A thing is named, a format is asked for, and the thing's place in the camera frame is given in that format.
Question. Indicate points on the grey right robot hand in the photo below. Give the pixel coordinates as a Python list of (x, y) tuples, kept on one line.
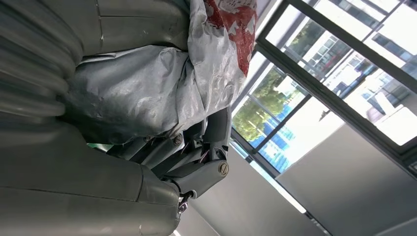
[(81, 195)]

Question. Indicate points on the dark framed window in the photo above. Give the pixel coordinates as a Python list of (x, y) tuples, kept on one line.
[(325, 94)]

